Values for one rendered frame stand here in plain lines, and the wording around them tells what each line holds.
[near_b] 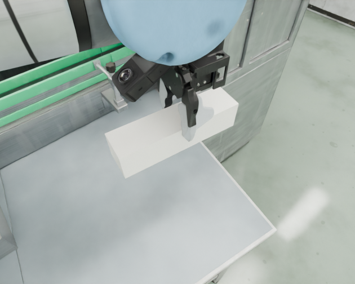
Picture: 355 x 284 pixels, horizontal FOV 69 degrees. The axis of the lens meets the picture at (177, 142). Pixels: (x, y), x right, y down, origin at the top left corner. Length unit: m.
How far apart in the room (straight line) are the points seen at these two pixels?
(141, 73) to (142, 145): 0.13
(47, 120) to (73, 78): 0.16
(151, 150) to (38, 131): 0.55
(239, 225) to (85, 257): 0.41
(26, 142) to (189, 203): 0.54
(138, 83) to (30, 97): 0.56
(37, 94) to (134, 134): 0.48
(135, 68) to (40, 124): 0.59
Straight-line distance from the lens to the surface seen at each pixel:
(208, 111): 0.43
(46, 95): 0.89
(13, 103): 0.87
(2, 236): 0.77
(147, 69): 0.35
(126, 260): 0.72
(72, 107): 0.92
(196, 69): 0.36
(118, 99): 0.85
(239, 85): 1.20
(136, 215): 0.76
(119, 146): 0.43
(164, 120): 0.45
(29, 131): 0.91
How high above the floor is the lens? 1.44
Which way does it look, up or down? 52 degrees down
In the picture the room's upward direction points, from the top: straight up
